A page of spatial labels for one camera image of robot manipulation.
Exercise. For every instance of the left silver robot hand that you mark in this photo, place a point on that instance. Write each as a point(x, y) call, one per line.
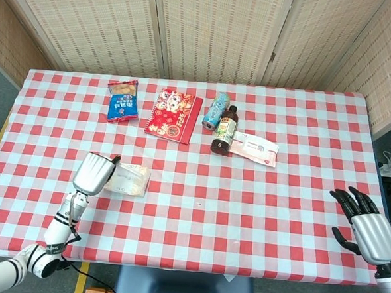
point(92, 173)

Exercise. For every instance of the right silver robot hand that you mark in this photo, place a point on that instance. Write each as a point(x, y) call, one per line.
point(366, 226)

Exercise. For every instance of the clear plastic food bag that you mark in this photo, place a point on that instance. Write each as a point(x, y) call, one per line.
point(128, 179)

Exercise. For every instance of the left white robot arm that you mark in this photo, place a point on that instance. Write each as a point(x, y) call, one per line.
point(43, 243)

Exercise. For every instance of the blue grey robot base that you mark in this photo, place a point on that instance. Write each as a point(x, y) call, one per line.
point(183, 288)

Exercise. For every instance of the white pink wipes pack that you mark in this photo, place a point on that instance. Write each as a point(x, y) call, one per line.
point(255, 149)

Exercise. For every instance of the blue snack bag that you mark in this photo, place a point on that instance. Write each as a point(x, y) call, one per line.
point(122, 100)

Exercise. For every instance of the red 2025 desk calendar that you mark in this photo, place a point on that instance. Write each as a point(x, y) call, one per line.
point(174, 117)

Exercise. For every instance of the red white checkered tablecloth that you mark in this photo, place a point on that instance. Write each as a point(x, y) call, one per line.
point(192, 199)

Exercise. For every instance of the light blue drink can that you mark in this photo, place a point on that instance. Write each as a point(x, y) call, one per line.
point(215, 111)

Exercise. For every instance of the dark tea bottle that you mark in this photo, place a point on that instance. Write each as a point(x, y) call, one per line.
point(225, 131)

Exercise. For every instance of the woven folding screen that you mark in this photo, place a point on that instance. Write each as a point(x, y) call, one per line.
point(202, 30)

